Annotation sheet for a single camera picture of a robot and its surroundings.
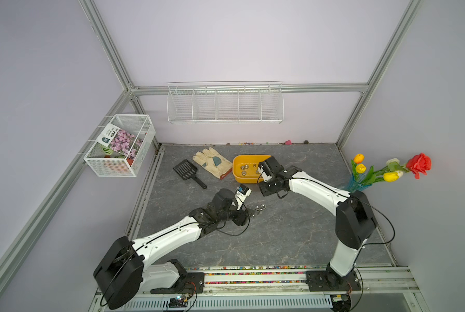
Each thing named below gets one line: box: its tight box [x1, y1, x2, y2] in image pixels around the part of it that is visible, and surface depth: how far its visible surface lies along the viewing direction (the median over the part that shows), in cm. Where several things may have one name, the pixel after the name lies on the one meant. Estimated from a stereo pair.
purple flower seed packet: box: [96, 123, 144, 160], surface depth 75 cm
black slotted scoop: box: [172, 159, 208, 190], surface depth 110 cm
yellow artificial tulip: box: [355, 163, 367, 174], surface depth 72 cm
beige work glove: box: [192, 146, 234, 181], surface depth 114 cm
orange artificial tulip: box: [353, 153, 365, 164], surface depth 75 cm
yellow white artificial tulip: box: [383, 170, 404, 183], surface depth 71 cm
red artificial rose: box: [405, 152, 432, 181], surface depth 63 cm
